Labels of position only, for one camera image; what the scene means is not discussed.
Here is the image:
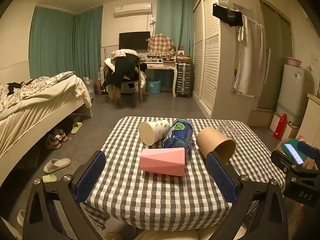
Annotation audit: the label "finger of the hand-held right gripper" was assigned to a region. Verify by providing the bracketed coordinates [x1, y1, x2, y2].
[271, 149, 300, 178]

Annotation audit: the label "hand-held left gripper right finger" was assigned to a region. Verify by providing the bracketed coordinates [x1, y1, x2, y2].
[205, 151, 287, 240]

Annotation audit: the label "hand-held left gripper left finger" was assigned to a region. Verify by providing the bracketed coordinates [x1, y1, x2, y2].
[22, 150, 107, 240]

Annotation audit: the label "pink faceted cup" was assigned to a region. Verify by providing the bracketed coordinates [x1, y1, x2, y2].
[139, 147, 186, 177]

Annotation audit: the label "brown paper cup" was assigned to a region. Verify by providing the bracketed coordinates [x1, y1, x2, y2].
[196, 127, 237, 163]

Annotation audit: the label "clear plastic cup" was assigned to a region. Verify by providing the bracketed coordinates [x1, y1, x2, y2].
[217, 121, 242, 147]

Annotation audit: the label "white leaf-print cup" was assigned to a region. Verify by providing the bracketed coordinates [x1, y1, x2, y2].
[139, 120, 172, 146]

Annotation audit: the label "smartphone with lit screen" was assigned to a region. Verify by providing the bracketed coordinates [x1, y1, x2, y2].
[281, 139, 308, 165]

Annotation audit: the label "red bottle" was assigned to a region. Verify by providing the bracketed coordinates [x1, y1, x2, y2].
[273, 114, 287, 139]

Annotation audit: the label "cream slipper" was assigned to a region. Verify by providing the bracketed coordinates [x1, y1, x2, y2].
[44, 158, 71, 173]

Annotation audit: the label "brown cardboard carton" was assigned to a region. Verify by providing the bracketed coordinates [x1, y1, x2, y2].
[250, 109, 274, 128]

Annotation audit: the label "white red sneaker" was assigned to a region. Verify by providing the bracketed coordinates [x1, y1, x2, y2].
[46, 135, 62, 150]
[54, 129, 68, 142]

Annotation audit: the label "white cabinet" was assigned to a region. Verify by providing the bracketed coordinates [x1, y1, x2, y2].
[297, 94, 320, 143]

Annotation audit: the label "checkered tablecloth table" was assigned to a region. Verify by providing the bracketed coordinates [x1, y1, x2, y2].
[79, 116, 285, 230]

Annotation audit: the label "blue labelled plastic bottle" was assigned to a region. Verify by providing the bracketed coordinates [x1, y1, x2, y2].
[163, 118, 194, 153]

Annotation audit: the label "small white refrigerator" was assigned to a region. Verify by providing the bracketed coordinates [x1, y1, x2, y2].
[276, 64, 314, 127]

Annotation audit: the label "white bed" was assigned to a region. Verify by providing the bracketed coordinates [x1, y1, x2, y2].
[0, 71, 93, 170]

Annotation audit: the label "white slipper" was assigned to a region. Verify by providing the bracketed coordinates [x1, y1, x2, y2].
[17, 210, 27, 228]

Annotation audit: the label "pink basin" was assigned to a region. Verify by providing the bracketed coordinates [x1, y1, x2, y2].
[286, 57, 303, 67]

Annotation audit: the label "wooden chair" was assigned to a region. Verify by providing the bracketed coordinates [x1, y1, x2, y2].
[107, 62, 143, 105]

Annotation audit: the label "white towel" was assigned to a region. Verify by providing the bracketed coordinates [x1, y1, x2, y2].
[234, 15, 267, 95]

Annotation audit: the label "frosted glass door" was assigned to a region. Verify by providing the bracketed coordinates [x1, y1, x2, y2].
[257, 0, 293, 110]

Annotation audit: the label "floral duvet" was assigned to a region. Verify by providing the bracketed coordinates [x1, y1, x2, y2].
[0, 72, 77, 112]

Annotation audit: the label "dark suitcase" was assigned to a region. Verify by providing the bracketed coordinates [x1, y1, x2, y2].
[176, 62, 193, 98]

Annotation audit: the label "blue laundry basket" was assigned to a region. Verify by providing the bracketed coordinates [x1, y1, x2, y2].
[147, 79, 161, 94]

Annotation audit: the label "black clothes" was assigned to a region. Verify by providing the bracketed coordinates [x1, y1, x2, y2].
[101, 54, 147, 92]

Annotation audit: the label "white louvred wardrobe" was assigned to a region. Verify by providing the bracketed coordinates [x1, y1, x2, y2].
[192, 0, 260, 118]

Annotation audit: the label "pale clothes pile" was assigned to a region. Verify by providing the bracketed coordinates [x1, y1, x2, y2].
[104, 50, 138, 77]

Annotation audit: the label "black garment on bed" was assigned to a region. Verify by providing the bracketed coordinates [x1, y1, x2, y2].
[7, 82, 24, 96]

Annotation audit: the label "white desk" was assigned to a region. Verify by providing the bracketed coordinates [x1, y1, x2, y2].
[144, 60, 178, 98]

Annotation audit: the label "teal curtain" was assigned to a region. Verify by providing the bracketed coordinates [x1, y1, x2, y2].
[156, 0, 195, 55]
[74, 6, 103, 80]
[29, 6, 75, 79]

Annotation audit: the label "black monitor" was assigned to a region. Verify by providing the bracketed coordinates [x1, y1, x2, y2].
[119, 32, 151, 50]

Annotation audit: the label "plaid cloth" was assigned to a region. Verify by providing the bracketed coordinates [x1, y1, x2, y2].
[147, 34, 175, 57]

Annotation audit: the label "white air conditioner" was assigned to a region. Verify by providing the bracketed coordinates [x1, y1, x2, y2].
[114, 3, 153, 18]

